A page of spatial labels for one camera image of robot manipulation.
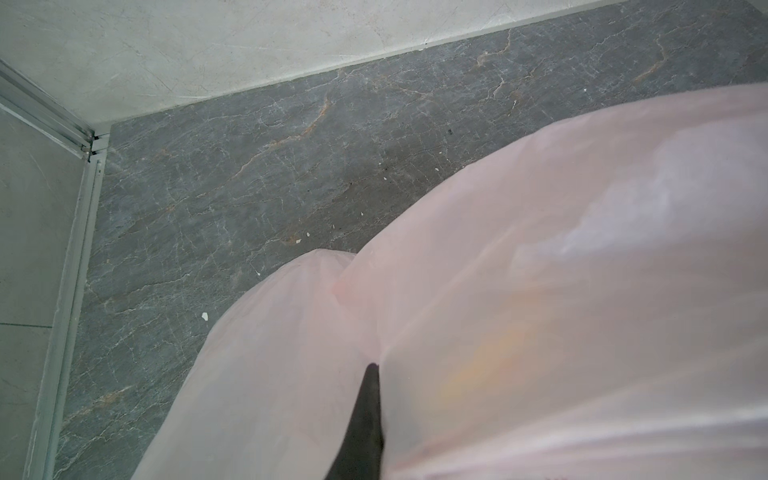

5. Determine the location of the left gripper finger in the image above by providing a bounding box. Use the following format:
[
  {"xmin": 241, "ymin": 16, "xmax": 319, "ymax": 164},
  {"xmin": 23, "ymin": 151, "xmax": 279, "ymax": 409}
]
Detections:
[{"xmin": 325, "ymin": 363, "xmax": 384, "ymax": 480}]

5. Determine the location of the pink plastic bag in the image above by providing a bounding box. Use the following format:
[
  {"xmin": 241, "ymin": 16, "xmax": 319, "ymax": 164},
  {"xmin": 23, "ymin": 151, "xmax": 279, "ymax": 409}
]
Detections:
[{"xmin": 134, "ymin": 84, "xmax": 767, "ymax": 479}]

